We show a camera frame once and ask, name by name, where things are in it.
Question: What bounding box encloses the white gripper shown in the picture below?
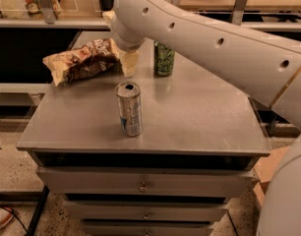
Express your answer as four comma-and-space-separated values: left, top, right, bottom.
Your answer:
102, 10, 145, 77

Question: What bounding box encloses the brown chip bag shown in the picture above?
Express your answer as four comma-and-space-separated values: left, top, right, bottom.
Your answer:
42, 38, 119, 86

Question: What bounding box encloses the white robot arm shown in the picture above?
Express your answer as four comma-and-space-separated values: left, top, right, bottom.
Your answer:
110, 0, 301, 236

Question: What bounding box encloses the green soda can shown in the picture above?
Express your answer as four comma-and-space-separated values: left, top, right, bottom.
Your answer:
153, 41, 175, 77

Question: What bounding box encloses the silver redbull can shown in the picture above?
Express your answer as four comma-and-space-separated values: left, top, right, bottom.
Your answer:
115, 82, 142, 137

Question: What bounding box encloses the grey drawer cabinet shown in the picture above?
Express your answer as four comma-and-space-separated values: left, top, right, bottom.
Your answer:
18, 43, 270, 236

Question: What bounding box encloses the wooden background desk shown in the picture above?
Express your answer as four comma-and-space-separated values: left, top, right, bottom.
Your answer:
180, 0, 301, 12

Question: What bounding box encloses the top drawer knob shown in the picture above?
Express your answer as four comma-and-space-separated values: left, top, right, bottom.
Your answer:
138, 182, 150, 193

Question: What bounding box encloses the drawer knob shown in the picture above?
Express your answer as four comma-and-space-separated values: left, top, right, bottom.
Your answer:
143, 212, 150, 220
138, 182, 150, 193
144, 229, 150, 236

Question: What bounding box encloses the cardboard box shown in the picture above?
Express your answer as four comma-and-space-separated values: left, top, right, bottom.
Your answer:
254, 147, 289, 209

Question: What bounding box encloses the orange white shoe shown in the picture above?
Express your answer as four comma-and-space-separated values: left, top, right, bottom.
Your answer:
0, 207, 14, 230

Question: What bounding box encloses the left metal rail bracket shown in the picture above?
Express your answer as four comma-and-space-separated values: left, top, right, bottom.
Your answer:
39, 0, 57, 25

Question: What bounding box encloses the metal rail bracket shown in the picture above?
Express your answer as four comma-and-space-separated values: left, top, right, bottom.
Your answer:
230, 0, 248, 26
39, 0, 57, 25

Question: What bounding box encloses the right metal rail bracket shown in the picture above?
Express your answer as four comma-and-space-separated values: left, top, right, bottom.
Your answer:
230, 0, 248, 26

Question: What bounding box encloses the black floor cable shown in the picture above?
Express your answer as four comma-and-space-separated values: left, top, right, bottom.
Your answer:
0, 202, 29, 234

